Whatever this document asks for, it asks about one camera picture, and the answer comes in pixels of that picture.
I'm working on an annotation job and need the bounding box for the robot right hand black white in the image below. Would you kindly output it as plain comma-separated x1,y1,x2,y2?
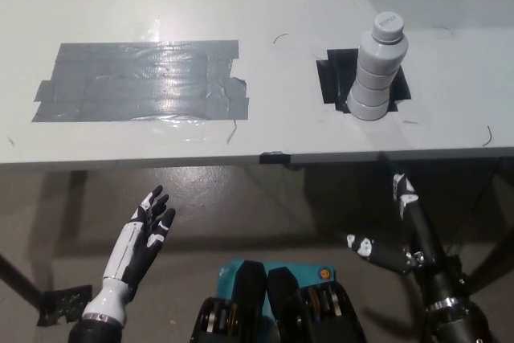
346,173,443,276

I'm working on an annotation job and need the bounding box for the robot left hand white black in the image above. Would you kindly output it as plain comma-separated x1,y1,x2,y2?
102,184,177,292

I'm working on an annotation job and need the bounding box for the white ribbed plastic bottle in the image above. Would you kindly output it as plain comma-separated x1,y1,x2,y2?
345,11,408,122

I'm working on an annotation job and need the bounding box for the robot torso black teal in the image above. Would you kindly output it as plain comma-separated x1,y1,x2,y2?
191,259,369,343

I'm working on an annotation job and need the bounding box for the black table leg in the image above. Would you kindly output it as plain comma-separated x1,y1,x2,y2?
0,253,46,314

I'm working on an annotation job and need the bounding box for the large black tape patch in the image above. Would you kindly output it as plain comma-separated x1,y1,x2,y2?
316,48,412,115

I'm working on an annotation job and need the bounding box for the grey duct tape patch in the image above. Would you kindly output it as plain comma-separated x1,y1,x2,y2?
30,39,251,124

